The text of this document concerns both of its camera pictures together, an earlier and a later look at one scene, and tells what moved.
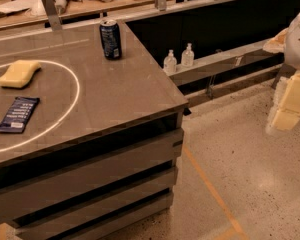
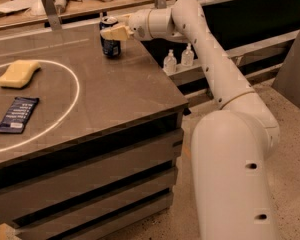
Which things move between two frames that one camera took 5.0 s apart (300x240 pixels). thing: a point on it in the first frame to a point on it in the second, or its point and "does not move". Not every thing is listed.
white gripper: [298, 44] to [139, 23]
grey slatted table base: [94, 187] does not move
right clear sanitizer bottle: [188, 56] does not move
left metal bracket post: [50, 9] does not move
